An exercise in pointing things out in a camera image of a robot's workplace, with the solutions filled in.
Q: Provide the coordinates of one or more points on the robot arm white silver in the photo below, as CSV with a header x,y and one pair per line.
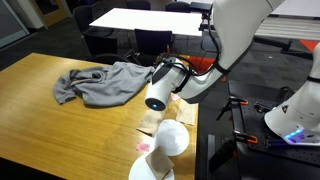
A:
x,y
235,24

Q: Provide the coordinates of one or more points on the robot base white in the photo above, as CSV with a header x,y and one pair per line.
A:
x,y
297,120

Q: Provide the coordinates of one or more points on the pink packet near mug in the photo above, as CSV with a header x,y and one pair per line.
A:
x,y
175,97

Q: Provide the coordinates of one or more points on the brown napkin centre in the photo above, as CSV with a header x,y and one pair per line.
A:
x,y
150,121

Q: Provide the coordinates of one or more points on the brown napkin left edge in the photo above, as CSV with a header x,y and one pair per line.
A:
x,y
187,113

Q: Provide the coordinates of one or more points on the white round plate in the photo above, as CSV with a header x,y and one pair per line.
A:
x,y
172,136

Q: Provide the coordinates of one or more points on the black office chair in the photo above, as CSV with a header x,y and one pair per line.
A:
x,y
151,44

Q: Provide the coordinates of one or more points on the grey hoodie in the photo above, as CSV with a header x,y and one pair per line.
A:
x,y
102,86

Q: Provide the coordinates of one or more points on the pink packet near plate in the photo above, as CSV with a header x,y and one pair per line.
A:
x,y
143,147

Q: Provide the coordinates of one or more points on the brown napkin on plate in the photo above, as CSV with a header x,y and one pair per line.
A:
x,y
159,163

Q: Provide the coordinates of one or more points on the white table background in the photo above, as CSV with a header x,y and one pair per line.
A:
x,y
131,19

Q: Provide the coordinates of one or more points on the black orange clamp left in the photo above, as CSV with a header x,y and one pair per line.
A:
x,y
232,101

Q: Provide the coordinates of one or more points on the black orange clamp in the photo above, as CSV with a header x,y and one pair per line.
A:
x,y
228,148
232,101

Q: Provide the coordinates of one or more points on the white plate with napkin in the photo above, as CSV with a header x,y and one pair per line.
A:
x,y
140,170

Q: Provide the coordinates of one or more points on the black orange clamp right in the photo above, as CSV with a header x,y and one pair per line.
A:
x,y
228,148

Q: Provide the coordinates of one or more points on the black pegboard mounting plate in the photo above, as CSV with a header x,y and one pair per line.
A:
x,y
252,116

